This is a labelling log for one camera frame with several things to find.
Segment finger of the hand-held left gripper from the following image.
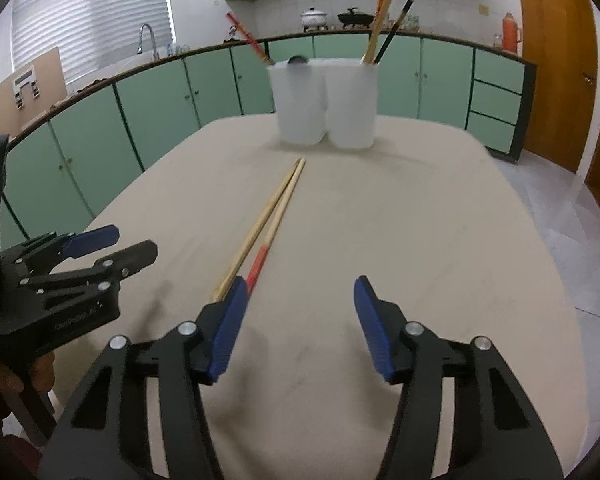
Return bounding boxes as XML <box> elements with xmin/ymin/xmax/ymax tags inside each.
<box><xmin>21</xmin><ymin>240</ymin><xmax>159</xmax><ymax>295</ymax></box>
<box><xmin>1</xmin><ymin>224</ymin><xmax>121</xmax><ymax>272</ymax></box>

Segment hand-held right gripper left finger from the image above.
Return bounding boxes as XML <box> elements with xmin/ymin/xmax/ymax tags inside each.
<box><xmin>39</xmin><ymin>275</ymin><xmax>249</xmax><ymax>480</ymax></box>

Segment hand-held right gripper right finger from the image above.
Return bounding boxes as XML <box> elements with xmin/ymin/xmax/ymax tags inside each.
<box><xmin>353</xmin><ymin>275</ymin><xmax>565</xmax><ymax>480</ymax></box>

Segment bamboo chopstick orange-red handle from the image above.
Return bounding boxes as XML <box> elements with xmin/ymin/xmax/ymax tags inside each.
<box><xmin>245</xmin><ymin>159</ymin><xmax>307</xmax><ymax>296</ymax></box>

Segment plain bamboo chopstick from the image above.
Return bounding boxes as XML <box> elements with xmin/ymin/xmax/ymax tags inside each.
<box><xmin>212</xmin><ymin>158</ymin><xmax>303</xmax><ymax>305</ymax></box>
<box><xmin>368</xmin><ymin>0</ymin><xmax>394</xmax><ymax>66</ymax></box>

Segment white plastic container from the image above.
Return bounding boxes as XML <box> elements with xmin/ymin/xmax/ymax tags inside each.
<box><xmin>324</xmin><ymin>59</ymin><xmax>379</xmax><ymax>150</ymax></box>
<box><xmin>268</xmin><ymin>59</ymin><xmax>328</xmax><ymax>145</ymax></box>

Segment bamboo chopstick red floral handle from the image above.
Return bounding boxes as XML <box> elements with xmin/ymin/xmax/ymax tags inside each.
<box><xmin>224</xmin><ymin>11</ymin><xmax>276</xmax><ymax>67</ymax></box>
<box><xmin>362</xmin><ymin>0</ymin><xmax>388</xmax><ymax>66</ymax></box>

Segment black chopstick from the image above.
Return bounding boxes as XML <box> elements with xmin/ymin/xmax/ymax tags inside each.
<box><xmin>374</xmin><ymin>0</ymin><xmax>415</xmax><ymax>66</ymax></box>

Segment person's left hand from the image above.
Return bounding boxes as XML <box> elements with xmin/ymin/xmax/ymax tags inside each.
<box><xmin>0</xmin><ymin>351</ymin><xmax>57</xmax><ymax>395</ymax></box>

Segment dark red clothing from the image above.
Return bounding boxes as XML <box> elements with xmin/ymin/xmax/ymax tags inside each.
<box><xmin>0</xmin><ymin>430</ymin><xmax>46</xmax><ymax>480</ymax></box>

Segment green base cabinets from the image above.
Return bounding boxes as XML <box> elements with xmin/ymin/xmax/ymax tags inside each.
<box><xmin>0</xmin><ymin>30</ymin><xmax>538</xmax><ymax>261</ymax></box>

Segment chrome kitchen faucet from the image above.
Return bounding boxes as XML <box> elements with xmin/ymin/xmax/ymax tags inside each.
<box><xmin>137</xmin><ymin>22</ymin><xmax>159</xmax><ymax>58</ymax></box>

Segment white window blinds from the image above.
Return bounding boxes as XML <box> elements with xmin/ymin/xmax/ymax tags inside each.
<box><xmin>11</xmin><ymin>0</ymin><xmax>173</xmax><ymax>86</ymax></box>

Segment silver cooking pot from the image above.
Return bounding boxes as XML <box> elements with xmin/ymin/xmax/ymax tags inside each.
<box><xmin>300</xmin><ymin>6</ymin><xmax>328</xmax><ymax>33</ymax></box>

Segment black wok with lid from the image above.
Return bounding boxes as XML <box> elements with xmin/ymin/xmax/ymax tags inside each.
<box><xmin>337</xmin><ymin>7</ymin><xmax>376</xmax><ymax>30</ymax></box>

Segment orange thermos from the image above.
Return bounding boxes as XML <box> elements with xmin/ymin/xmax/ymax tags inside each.
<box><xmin>500</xmin><ymin>12</ymin><xmax>523</xmax><ymax>53</ymax></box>

